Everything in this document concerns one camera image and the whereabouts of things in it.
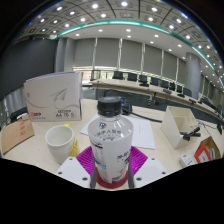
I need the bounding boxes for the clear plastic water bottle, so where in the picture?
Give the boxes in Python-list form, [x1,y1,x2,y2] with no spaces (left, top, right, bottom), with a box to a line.
[87,96,134,185]

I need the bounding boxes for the row of black office chairs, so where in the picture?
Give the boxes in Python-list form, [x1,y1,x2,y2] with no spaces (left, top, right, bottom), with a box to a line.
[89,69,214,104]

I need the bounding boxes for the white copy paper carton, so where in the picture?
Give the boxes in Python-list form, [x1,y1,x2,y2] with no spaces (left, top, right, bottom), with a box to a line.
[23,70,83,123]

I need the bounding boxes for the white ceramic cup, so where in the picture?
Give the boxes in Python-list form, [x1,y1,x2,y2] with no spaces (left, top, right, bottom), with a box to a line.
[44,123,80,166]

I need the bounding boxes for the small black gadget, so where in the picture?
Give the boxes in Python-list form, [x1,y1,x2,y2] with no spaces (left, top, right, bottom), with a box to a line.
[179,126,202,142]

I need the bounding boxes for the small white open box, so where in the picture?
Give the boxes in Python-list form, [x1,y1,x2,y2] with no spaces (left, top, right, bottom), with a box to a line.
[160,105,200,150]

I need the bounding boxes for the long curved conference desk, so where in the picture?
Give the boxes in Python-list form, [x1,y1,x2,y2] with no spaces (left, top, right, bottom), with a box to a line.
[90,78,224,124]

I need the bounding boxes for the black power adapter with cables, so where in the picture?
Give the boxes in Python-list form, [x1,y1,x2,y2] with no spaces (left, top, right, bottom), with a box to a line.
[9,106,29,124]

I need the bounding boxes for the round ceiling lights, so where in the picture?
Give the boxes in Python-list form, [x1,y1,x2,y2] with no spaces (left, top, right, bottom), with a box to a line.
[29,1,224,84]

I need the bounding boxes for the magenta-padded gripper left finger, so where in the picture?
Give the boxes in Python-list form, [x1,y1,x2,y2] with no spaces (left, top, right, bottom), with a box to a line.
[54,145,98,189]

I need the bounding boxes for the white remote control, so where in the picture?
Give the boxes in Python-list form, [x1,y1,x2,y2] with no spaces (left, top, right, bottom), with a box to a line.
[179,153,194,169]

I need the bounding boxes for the white printed paper sheet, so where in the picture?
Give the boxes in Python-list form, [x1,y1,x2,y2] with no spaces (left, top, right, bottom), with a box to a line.
[79,113,156,150]

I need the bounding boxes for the red-edged cardboard box lid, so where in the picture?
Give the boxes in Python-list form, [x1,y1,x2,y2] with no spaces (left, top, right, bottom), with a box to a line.
[194,135,222,164]

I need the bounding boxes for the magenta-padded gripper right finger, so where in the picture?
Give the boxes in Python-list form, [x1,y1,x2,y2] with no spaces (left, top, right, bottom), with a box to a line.
[127,145,168,189]

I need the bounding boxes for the black flat bag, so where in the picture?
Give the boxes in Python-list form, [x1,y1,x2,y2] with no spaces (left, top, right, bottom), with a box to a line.
[119,98,134,116]

